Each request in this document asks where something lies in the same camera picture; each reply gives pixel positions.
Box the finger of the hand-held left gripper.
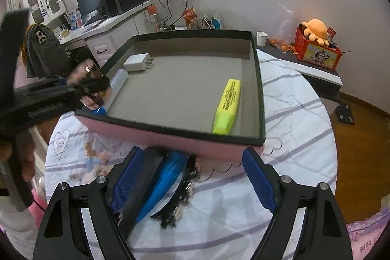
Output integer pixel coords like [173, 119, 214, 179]
[80, 96, 108, 115]
[65, 77, 111, 96]

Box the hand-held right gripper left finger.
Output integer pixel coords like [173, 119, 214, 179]
[33, 147, 145, 260]

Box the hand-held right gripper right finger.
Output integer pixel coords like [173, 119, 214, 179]
[242, 147, 354, 260]

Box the round tin rose gold lid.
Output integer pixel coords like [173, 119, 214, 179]
[68, 59, 112, 108]

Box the black remote control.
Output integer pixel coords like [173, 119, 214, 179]
[117, 147, 163, 241]

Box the blue highlighter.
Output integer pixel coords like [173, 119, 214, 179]
[136, 151, 187, 223]

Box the pink doll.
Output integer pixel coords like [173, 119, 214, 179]
[69, 141, 115, 184]

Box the white charger plug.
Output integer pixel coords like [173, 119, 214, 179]
[123, 53, 154, 72]

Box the black decorated hair clip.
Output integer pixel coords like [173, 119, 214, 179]
[151, 155, 202, 228]

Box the yellow highlighter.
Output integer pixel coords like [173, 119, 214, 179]
[212, 79, 241, 135]

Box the pink box with dark rim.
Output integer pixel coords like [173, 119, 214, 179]
[75, 29, 266, 161]

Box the person's left hand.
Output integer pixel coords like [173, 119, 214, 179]
[0, 136, 36, 183]

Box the grey jacket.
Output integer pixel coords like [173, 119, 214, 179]
[20, 23, 70, 79]

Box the white desk with drawers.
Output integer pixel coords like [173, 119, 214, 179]
[59, 0, 153, 68]

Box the blue white carton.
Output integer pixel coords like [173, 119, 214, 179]
[68, 9, 80, 29]

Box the pink bedding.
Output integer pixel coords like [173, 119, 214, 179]
[29, 187, 48, 221]

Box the bottle with orange cap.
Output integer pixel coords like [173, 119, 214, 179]
[147, 5, 162, 33]

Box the white glass door cabinet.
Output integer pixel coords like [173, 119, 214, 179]
[21, 0, 68, 26]

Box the black floor scale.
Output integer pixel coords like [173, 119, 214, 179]
[335, 102, 355, 125]

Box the pink printed blanket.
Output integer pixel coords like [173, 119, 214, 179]
[346, 205, 390, 260]

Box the red snack bag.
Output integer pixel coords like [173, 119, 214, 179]
[182, 7, 198, 30]

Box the pile of small oranges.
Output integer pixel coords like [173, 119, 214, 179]
[268, 38, 297, 55]

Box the blue and white bag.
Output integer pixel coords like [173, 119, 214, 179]
[212, 8, 226, 30]

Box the red printed box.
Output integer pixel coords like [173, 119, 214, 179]
[294, 27, 343, 72]

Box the clear plastic bag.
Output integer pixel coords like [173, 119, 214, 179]
[277, 2, 302, 44]

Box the orange plush octopus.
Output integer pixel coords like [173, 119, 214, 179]
[301, 19, 330, 46]

